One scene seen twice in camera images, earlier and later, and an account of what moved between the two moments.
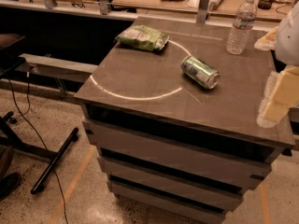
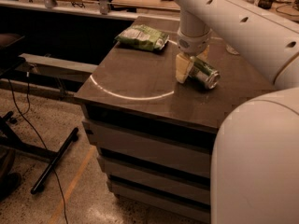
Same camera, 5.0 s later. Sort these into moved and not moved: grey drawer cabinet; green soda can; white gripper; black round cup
Moved: white gripper
Not moved: grey drawer cabinet; black round cup; green soda can
